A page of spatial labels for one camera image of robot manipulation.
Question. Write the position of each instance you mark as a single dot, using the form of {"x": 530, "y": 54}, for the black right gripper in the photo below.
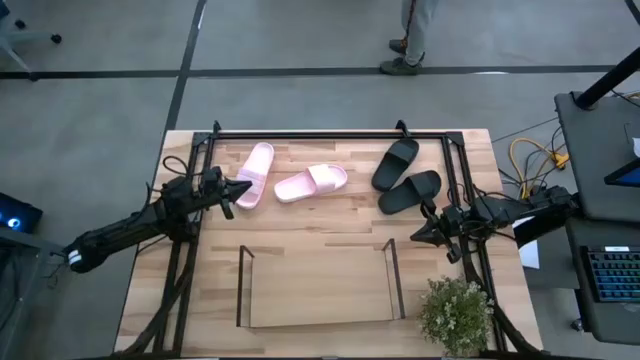
{"x": 452, "y": 225}

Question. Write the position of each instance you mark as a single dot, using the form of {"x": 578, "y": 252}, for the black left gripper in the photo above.
{"x": 216, "y": 187}

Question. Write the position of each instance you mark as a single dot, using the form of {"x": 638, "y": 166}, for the pink slide sandal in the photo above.
{"x": 310, "y": 182}
{"x": 257, "y": 165}

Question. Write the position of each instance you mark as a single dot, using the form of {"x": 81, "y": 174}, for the black slide sandal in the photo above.
{"x": 407, "y": 192}
{"x": 395, "y": 162}

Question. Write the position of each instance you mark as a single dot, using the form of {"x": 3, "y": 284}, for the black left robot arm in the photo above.
{"x": 125, "y": 227}

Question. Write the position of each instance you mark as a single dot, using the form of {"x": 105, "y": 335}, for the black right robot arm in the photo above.
{"x": 500, "y": 210}

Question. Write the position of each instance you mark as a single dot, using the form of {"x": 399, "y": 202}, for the potted green plant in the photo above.
{"x": 455, "y": 315}

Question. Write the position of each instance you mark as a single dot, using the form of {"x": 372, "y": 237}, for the white paper sheet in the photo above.
{"x": 530, "y": 255}

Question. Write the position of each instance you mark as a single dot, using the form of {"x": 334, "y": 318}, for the black metal bar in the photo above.
{"x": 545, "y": 227}

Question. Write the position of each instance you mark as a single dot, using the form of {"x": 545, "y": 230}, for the grey desk with keyboard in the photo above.
{"x": 580, "y": 300}

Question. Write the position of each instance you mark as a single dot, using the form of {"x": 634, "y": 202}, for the black caster wheel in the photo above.
{"x": 578, "y": 324}

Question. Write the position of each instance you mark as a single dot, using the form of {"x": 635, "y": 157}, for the grey desk with black pole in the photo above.
{"x": 595, "y": 150}

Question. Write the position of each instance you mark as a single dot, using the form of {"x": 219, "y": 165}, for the backlit black keyboard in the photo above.
{"x": 615, "y": 275}

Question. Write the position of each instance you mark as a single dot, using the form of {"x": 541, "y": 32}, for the screen with blue display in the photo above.
{"x": 625, "y": 175}

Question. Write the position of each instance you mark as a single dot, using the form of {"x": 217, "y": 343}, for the grey metal stand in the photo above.
{"x": 25, "y": 240}

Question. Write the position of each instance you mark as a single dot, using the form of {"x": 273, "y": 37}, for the black computer with blue light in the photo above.
{"x": 20, "y": 215}

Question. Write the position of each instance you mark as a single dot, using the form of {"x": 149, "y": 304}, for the black pole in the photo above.
{"x": 607, "y": 80}

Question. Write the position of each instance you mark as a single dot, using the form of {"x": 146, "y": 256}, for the office chair with grey base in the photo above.
{"x": 30, "y": 37}

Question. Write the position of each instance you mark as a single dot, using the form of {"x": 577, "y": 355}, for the black aluminium table frame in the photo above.
{"x": 325, "y": 135}

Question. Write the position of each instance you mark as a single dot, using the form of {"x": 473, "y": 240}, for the wooden shelf with black frame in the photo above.
{"x": 320, "y": 290}

